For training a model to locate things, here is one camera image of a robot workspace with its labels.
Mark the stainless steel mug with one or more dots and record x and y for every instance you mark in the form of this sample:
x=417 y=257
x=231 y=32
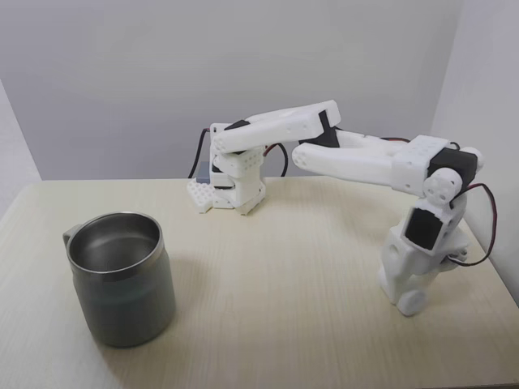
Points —
x=121 y=291

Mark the grey table clamp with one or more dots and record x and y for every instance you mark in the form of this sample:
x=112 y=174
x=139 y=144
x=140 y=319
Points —
x=202 y=173

